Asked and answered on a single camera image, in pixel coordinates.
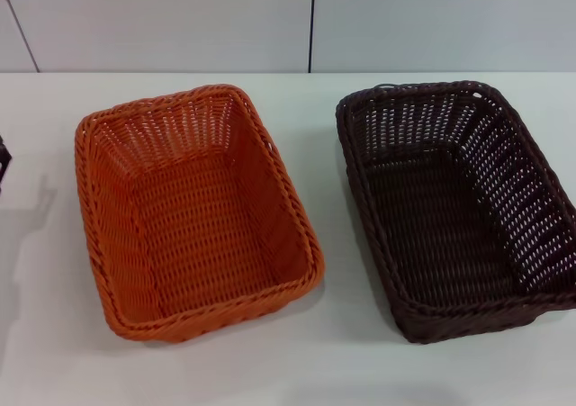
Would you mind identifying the orange woven plastic basket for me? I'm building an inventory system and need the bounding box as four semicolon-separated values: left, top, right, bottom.
74;83;326;343

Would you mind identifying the dark brown woven plastic basket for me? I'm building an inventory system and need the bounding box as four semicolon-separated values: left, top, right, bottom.
335;79;576;345

